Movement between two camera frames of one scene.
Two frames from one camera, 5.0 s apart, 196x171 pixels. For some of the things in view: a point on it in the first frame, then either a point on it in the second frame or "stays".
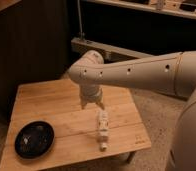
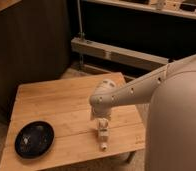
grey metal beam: [109, 52] stays
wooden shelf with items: [193, 9] stays
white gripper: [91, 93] -> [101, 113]
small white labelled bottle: [103, 130] stays
